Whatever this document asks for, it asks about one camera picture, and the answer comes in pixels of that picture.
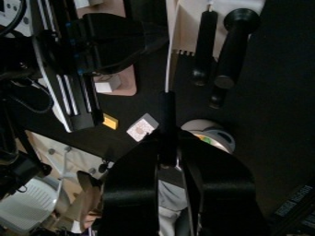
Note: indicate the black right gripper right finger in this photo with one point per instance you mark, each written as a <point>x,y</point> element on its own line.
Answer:
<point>226,196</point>

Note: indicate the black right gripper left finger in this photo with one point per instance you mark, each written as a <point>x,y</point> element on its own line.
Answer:
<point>131,190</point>

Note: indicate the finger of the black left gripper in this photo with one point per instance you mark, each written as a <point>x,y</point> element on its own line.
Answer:
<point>123,32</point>
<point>119,55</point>

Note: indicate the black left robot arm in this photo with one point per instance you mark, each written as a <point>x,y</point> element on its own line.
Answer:
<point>16,101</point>

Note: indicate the beige wooden knife holder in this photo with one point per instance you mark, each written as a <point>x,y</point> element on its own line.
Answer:
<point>186,30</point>

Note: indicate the pink plastic tray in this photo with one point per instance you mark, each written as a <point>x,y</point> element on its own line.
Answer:
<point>128,83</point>

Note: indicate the white toy sushi block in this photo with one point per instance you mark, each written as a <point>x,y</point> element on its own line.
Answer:
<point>107,85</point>
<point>95,2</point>

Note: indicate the grey cloth bundle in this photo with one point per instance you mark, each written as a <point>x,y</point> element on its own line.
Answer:
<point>172,209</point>

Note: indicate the brown cardboard piece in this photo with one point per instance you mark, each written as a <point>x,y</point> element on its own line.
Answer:
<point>80,202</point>

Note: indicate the yellow wooden block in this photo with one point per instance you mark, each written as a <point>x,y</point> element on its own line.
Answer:
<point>111,122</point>

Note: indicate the black box with white labels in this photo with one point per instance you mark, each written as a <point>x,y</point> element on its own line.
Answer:
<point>295,209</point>

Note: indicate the white speckled wooden block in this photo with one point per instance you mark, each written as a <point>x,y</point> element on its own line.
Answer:
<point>142,129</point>

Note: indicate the large white bowl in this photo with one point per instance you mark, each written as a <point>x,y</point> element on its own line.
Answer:
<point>200,126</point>

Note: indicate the white ribbed fan housing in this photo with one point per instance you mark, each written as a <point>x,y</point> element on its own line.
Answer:
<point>24,206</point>

